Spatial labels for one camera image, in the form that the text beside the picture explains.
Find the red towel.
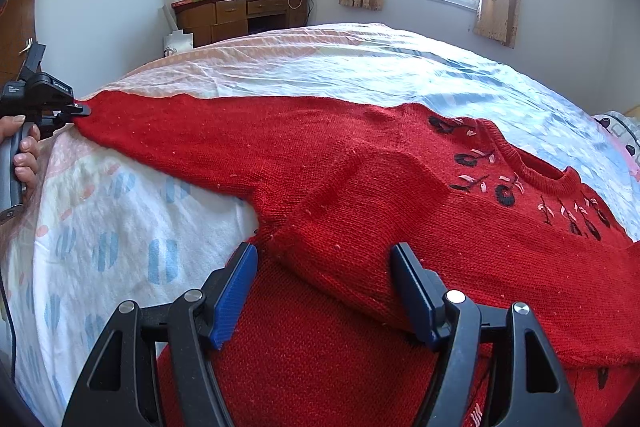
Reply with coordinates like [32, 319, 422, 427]
[75, 91, 640, 427]

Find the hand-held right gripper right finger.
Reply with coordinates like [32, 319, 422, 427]
[390, 242, 583, 427]

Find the white paper bag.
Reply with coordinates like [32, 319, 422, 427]
[162, 32, 194, 58]

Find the person's left hand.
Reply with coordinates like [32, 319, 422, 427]
[0, 116, 41, 198]

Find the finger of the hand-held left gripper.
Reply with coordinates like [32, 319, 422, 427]
[41, 102, 92, 138]

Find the grey patterned pillow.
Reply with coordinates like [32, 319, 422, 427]
[595, 111, 640, 180]

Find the brown wooden desk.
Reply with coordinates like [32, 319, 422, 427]
[171, 0, 311, 48]

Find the blue pink dotted bed sheet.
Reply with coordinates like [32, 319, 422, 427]
[7, 23, 640, 427]

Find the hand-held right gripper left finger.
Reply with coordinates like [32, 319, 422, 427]
[61, 242, 259, 427]

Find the black cable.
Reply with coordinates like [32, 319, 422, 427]
[0, 272, 19, 383]

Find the brown wooden door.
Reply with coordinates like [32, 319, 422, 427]
[0, 0, 41, 84]

